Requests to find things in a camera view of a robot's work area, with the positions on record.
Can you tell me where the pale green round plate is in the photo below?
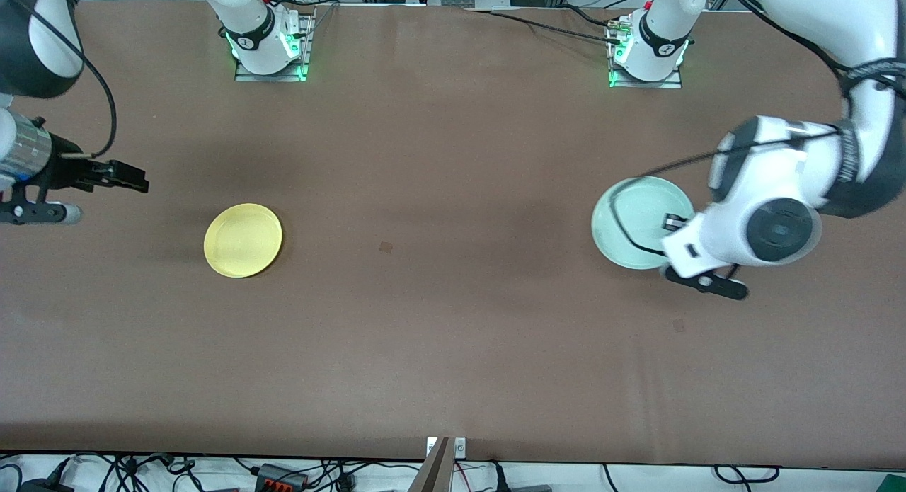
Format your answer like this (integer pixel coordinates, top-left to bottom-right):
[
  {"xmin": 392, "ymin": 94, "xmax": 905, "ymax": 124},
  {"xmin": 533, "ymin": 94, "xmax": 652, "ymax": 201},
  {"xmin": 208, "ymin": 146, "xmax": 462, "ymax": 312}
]
[{"xmin": 591, "ymin": 176, "xmax": 698, "ymax": 270}]

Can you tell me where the yellow round plate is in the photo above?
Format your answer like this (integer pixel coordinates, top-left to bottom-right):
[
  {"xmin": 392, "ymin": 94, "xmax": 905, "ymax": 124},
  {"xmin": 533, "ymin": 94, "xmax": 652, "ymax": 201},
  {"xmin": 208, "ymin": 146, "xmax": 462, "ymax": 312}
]
[{"xmin": 203, "ymin": 203, "xmax": 283, "ymax": 278}]

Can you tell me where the black red power strip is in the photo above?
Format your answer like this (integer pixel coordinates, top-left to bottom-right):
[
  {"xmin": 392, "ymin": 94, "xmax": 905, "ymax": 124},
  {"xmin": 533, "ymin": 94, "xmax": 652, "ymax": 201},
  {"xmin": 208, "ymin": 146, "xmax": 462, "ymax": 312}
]
[{"xmin": 256, "ymin": 463, "xmax": 309, "ymax": 491}]

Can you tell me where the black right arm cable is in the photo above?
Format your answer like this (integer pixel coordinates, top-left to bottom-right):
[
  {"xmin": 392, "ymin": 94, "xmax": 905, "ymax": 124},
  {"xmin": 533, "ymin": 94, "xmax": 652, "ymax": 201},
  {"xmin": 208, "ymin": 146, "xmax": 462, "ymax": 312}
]
[{"xmin": 14, "ymin": 0, "xmax": 117, "ymax": 160}]

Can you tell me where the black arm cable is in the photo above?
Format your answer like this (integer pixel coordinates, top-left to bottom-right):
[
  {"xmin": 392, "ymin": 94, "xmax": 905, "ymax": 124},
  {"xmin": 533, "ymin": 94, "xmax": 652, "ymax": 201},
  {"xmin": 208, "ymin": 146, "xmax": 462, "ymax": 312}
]
[
  {"xmin": 14, "ymin": 0, "xmax": 117, "ymax": 160},
  {"xmin": 610, "ymin": 0, "xmax": 906, "ymax": 258}
]

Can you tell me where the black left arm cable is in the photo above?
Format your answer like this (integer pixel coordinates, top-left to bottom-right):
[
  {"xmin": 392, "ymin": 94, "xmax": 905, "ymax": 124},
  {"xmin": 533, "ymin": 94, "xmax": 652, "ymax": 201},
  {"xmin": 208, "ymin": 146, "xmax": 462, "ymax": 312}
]
[{"xmin": 610, "ymin": 0, "xmax": 906, "ymax": 258}]

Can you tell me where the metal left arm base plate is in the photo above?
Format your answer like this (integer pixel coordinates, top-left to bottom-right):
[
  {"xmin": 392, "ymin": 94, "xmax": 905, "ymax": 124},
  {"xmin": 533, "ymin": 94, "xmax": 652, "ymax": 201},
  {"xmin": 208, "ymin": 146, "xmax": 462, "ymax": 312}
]
[{"xmin": 609, "ymin": 18, "xmax": 684, "ymax": 90}]

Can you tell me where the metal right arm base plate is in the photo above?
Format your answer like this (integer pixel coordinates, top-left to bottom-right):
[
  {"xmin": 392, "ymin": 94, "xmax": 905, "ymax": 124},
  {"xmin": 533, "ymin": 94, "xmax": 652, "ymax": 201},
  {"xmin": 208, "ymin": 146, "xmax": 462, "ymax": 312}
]
[{"xmin": 235, "ymin": 14, "xmax": 314, "ymax": 83}]

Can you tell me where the long black table cable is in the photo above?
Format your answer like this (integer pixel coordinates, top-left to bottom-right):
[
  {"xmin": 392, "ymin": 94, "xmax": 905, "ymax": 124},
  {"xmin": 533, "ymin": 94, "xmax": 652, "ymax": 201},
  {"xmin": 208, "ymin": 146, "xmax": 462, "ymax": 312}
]
[{"xmin": 467, "ymin": 8, "xmax": 627, "ymax": 47}]

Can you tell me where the aluminium profile post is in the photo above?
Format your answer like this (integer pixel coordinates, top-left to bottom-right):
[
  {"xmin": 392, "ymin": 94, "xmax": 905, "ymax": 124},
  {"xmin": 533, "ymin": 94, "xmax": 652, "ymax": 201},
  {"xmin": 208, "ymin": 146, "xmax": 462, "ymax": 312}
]
[{"xmin": 409, "ymin": 437, "xmax": 454, "ymax": 492}]

